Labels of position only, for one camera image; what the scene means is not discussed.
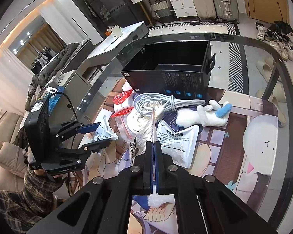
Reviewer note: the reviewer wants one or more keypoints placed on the woven laundry basket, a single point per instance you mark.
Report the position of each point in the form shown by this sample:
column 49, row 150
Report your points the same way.
column 163, row 11

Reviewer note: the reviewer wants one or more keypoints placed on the white medicine sachet pack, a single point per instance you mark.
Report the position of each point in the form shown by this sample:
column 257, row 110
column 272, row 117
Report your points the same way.
column 179, row 145

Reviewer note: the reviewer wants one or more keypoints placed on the white cup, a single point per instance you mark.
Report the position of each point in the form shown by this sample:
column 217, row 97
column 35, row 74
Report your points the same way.
column 117, row 31

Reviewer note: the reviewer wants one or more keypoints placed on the silver aluminium suitcase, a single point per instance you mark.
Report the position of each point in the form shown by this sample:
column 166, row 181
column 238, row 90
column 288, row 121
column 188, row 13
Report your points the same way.
column 227, row 10

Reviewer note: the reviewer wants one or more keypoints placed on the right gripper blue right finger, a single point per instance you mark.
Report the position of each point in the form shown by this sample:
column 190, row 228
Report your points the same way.
column 159, row 168

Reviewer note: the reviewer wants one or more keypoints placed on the wooden door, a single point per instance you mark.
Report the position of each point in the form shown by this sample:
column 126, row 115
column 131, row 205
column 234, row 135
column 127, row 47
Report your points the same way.
column 268, row 10

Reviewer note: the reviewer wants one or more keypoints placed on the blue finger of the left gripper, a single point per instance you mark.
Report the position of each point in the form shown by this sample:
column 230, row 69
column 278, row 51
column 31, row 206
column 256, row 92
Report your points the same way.
column 94, row 147
column 89, row 128

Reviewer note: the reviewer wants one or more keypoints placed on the beige slipper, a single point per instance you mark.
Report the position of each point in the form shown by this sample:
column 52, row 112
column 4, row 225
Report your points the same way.
column 264, row 69
column 266, row 108

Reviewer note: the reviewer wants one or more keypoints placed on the person's left hand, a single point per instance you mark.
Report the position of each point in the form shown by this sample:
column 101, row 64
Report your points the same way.
column 30, row 158

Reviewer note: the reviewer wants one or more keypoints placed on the plaid sleeve left forearm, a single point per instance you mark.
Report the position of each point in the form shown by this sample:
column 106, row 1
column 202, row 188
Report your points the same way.
column 20, row 211

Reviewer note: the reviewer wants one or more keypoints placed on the white low tv cabinet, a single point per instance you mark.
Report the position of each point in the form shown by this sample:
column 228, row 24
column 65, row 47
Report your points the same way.
column 112, row 45

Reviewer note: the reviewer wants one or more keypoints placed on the black glass display cabinet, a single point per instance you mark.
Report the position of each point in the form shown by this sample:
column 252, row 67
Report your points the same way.
column 97, row 14

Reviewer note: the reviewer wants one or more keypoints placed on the black cardboard box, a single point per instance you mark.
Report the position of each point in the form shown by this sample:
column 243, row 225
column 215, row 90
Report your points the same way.
column 178, row 68

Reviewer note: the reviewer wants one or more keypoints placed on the white adidas plastic bag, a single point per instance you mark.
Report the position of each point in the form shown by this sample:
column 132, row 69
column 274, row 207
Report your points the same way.
column 139, row 148

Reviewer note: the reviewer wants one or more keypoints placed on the anime printed desk mat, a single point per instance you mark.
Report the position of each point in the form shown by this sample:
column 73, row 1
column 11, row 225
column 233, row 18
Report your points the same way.
column 240, row 154

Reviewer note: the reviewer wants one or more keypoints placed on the red white snack packet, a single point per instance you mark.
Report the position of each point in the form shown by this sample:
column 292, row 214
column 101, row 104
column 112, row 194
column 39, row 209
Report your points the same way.
column 123, row 103

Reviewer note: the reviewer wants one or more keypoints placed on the white plush toy blue horn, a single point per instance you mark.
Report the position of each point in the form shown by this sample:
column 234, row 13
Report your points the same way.
column 211, row 115

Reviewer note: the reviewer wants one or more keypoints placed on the white foam piece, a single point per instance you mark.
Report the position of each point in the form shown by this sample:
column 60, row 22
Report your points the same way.
column 155, row 200

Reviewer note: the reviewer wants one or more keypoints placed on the black refrigerator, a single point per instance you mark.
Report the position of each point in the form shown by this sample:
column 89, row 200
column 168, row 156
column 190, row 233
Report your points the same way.
column 122, row 12

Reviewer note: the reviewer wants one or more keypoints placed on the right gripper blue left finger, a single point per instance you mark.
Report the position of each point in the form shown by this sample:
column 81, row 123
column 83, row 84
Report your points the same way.
column 148, row 169

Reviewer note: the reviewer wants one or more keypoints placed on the zip bag with white cable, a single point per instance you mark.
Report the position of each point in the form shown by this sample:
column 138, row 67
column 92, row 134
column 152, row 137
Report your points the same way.
column 134, row 126

